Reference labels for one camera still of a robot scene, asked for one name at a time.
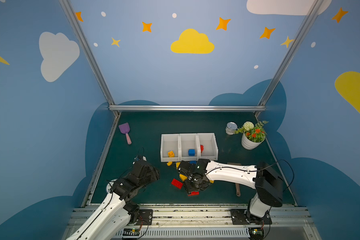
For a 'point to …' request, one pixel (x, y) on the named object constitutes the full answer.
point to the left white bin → (169, 142)
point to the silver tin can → (231, 127)
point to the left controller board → (131, 232)
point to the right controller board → (256, 233)
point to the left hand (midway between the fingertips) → (156, 171)
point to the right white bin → (208, 140)
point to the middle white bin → (187, 141)
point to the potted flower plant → (253, 135)
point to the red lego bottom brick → (194, 193)
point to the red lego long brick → (177, 183)
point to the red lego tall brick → (201, 148)
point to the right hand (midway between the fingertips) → (192, 189)
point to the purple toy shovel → (124, 128)
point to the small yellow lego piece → (169, 163)
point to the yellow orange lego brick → (171, 154)
